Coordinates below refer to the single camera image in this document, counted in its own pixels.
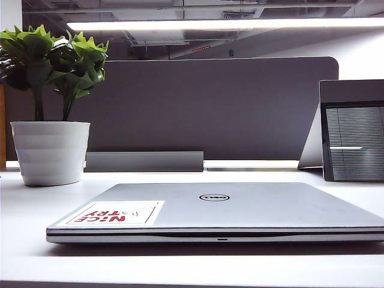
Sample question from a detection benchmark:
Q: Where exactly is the white red Nice Try sticker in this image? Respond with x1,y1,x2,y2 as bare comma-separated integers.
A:
65,200,166,227

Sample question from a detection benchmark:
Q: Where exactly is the white angled stand panel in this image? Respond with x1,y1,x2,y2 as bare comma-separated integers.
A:
298,105,325,170

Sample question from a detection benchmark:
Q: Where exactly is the white ribbed plant pot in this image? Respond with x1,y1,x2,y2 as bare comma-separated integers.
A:
10,121,91,187

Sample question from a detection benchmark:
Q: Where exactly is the black framed reflective tablet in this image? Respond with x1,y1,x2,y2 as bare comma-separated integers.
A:
319,79,384,182

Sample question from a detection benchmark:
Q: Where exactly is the silver divider mounting bracket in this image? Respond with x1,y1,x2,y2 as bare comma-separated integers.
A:
85,151,205,173

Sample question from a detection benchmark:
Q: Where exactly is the grey desk divider panel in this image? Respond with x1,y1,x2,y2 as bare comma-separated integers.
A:
5,56,340,161

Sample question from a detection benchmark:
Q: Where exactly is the ceiling air vent grille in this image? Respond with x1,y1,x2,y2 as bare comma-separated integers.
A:
221,11,256,20

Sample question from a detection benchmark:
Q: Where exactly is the silver Dell laptop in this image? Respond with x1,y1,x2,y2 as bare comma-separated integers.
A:
46,182,384,244

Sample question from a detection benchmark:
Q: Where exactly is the green artificial plant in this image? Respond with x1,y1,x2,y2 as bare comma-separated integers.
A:
0,24,109,122

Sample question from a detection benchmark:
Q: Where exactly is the long ceiling light strip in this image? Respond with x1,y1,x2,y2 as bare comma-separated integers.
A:
65,17,384,32

